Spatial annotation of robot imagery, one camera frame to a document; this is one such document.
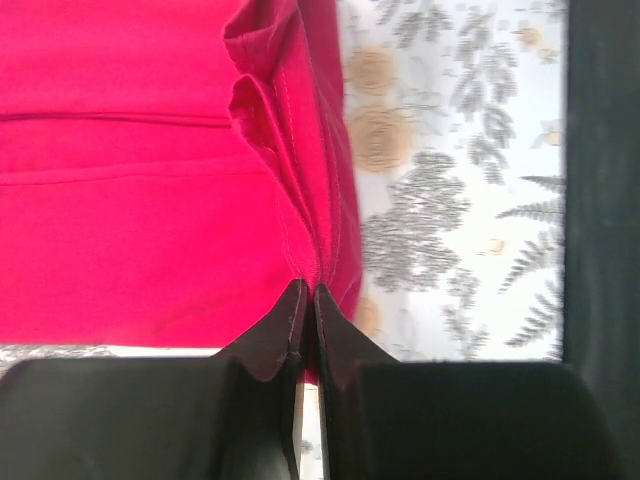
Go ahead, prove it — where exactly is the magenta t shirt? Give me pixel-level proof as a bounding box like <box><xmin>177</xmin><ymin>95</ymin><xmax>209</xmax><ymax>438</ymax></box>
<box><xmin>1</xmin><ymin>1</ymin><xmax>363</xmax><ymax>348</ymax></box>

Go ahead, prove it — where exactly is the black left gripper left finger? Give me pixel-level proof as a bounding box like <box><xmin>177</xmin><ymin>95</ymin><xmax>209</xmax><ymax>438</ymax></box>
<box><xmin>1</xmin><ymin>280</ymin><xmax>308</xmax><ymax>479</ymax></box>

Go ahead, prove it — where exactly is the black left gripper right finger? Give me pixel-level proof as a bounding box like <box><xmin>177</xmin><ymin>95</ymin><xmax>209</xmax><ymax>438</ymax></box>
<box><xmin>314</xmin><ymin>286</ymin><xmax>623</xmax><ymax>479</ymax></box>

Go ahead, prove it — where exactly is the floral patterned table mat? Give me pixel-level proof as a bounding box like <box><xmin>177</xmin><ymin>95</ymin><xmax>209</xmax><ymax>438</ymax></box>
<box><xmin>0</xmin><ymin>0</ymin><xmax>571</xmax><ymax>480</ymax></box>

